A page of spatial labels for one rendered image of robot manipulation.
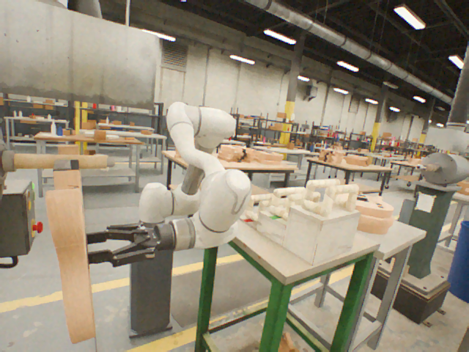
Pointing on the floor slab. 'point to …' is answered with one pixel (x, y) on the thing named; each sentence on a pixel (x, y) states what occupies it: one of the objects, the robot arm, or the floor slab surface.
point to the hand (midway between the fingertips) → (89, 248)
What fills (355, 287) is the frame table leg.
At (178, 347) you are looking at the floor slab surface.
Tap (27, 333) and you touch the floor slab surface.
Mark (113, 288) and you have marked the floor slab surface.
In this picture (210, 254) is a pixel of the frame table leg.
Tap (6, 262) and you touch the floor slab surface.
